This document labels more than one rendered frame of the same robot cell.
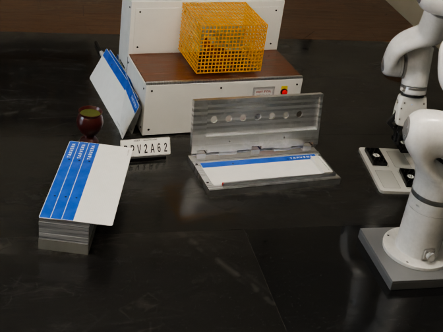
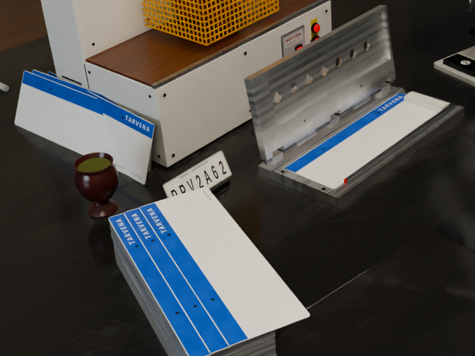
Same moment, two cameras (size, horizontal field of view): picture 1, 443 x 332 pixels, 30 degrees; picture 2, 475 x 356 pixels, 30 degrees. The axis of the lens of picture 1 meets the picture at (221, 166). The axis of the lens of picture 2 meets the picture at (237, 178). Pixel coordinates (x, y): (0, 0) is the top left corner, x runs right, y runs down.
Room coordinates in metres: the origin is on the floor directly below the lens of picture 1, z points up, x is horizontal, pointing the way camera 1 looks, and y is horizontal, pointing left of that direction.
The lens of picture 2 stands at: (0.81, 0.65, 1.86)
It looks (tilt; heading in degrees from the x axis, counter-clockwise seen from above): 32 degrees down; 341
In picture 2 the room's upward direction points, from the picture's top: 6 degrees counter-clockwise
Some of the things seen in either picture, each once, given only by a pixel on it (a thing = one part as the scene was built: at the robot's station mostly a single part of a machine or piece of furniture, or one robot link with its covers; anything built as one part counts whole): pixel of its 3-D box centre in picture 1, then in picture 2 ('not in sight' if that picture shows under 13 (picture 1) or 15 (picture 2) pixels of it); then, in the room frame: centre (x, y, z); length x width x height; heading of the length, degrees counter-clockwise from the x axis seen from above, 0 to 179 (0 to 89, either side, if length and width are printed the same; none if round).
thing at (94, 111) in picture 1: (89, 126); (98, 186); (2.27, 0.43, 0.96); 0.09 x 0.09 x 0.11
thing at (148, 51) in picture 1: (234, 55); (217, 7); (2.68, 0.01, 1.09); 0.75 x 0.40 x 0.38; 114
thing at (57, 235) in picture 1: (78, 193); (186, 292); (1.90, 0.38, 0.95); 0.40 x 0.13 x 0.10; 2
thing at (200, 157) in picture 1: (264, 167); (365, 136); (2.24, -0.13, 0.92); 0.44 x 0.21 x 0.04; 114
